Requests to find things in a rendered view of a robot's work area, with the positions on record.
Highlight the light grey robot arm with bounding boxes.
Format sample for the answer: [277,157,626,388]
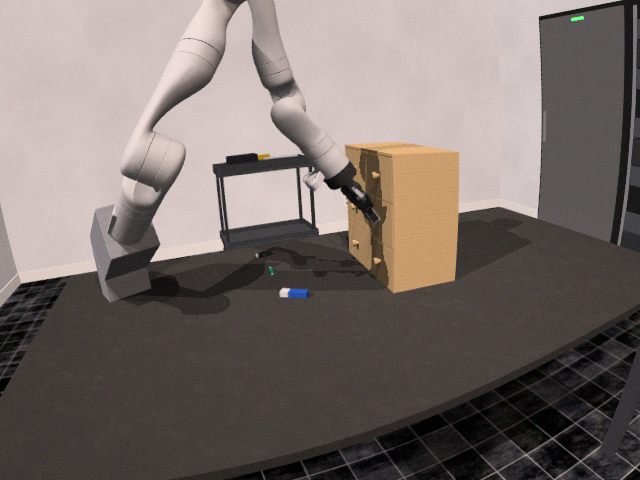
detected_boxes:
[107,0,349,245]

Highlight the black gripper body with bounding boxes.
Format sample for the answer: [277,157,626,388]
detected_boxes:
[323,160,362,202]

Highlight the blue and white eraser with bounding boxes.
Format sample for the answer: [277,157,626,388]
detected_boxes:
[280,288,309,299]

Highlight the light wooden chest of drawers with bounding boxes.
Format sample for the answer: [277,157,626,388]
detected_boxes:
[345,142,459,293]

